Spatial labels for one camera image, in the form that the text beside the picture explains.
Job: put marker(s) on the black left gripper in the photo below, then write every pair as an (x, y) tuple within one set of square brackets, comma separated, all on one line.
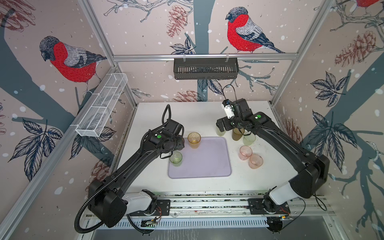
[(181, 142)]

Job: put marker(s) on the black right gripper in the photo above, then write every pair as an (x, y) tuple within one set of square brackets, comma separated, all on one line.
[(220, 125)]

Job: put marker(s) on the tall pale green textured glass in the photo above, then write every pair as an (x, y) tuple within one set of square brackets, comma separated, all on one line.
[(219, 133)]

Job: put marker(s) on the smooth green glass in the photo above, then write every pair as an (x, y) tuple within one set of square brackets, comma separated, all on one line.
[(176, 159)]

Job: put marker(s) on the smooth yellow glass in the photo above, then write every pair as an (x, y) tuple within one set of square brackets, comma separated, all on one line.
[(194, 140)]

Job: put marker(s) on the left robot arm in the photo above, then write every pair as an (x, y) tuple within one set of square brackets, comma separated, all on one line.
[(107, 199)]

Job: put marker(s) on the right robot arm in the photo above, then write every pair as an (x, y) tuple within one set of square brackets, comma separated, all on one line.
[(312, 170)]

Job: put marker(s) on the lilac plastic tray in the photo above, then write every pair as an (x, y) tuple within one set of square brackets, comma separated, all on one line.
[(210, 159)]

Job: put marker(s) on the amber textured glass right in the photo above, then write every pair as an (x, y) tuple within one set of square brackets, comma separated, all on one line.
[(237, 134)]

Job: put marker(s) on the pink glass upper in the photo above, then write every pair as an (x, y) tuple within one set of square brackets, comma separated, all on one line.
[(245, 153)]

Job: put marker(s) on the pink glass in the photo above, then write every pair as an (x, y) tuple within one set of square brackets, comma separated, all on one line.
[(245, 153), (255, 161)]

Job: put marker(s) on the pink glass lower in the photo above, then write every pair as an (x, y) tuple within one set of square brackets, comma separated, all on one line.
[(255, 161)]

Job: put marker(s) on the black hanging basket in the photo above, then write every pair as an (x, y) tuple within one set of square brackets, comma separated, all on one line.
[(206, 69)]

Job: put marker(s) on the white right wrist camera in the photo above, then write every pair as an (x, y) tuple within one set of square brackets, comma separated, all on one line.
[(228, 108)]

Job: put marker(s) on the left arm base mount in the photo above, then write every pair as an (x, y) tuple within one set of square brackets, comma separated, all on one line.
[(161, 208)]

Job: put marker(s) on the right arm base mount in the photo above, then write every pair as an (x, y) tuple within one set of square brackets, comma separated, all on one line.
[(266, 206)]

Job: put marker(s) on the white wire mesh basket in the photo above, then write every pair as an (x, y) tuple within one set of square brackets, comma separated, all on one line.
[(98, 114)]

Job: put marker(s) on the horizontal aluminium rail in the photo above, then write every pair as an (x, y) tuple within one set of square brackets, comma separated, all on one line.
[(165, 58)]

